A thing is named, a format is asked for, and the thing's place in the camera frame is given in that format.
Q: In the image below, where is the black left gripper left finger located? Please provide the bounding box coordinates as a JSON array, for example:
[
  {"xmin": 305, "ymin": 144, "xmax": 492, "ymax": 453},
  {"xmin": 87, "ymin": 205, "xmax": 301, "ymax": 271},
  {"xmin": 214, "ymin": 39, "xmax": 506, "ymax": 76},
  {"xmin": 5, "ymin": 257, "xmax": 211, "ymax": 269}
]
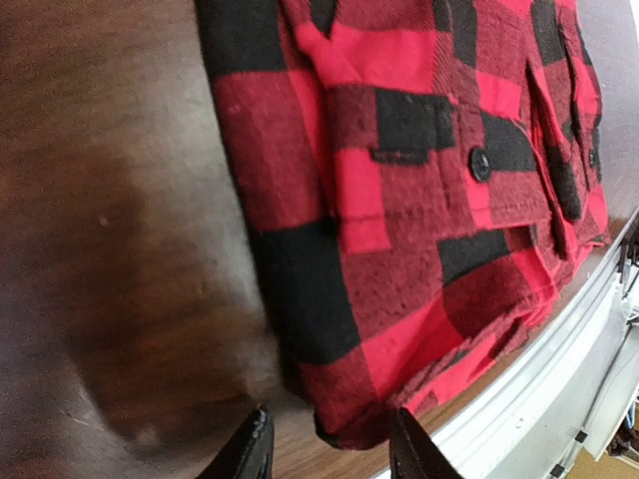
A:
[{"xmin": 202, "ymin": 406, "xmax": 275, "ymax": 479}]

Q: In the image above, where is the red black plaid shirt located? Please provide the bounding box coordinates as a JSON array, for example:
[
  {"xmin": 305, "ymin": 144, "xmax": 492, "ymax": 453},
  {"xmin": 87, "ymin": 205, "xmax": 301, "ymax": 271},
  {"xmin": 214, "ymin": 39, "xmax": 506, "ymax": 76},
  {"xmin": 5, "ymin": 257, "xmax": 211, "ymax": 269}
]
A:
[{"xmin": 196, "ymin": 1, "xmax": 608, "ymax": 450}]

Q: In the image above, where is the front aluminium frame rail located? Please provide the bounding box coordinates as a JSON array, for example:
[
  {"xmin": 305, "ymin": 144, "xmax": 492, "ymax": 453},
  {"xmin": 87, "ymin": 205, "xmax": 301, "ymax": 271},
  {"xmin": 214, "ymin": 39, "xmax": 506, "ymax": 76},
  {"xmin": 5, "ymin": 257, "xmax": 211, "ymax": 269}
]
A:
[{"xmin": 433, "ymin": 216, "xmax": 638, "ymax": 478}]

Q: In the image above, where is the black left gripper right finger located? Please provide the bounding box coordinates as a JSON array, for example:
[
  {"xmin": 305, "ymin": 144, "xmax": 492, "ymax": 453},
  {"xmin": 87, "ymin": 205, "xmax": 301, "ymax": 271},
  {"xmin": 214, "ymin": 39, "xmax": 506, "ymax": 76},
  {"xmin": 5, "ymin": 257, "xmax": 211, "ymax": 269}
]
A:
[{"xmin": 389, "ymin": 408, "xmax": 459, "ymax": 479}]

